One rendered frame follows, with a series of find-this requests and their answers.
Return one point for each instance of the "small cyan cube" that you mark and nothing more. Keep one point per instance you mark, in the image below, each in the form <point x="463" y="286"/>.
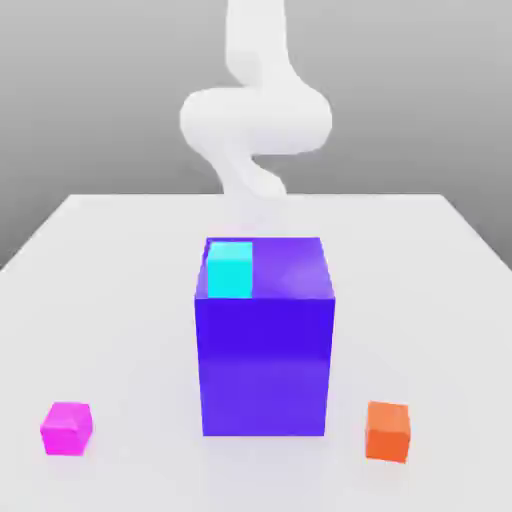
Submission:
<point x="230" y="272"/>

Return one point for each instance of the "small orange cube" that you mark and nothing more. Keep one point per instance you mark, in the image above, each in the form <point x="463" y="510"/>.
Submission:
<point x="387" y="434"/>

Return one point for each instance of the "small magenta cube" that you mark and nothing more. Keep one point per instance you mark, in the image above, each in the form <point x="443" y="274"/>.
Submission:
<point x="66" y="430"/>

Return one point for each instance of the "large purple box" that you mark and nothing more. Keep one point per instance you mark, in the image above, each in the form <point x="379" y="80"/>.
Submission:
<point x="264" y="360"/>

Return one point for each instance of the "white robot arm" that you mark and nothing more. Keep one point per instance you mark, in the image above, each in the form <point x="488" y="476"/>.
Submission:
<point x="256" y="120"/>

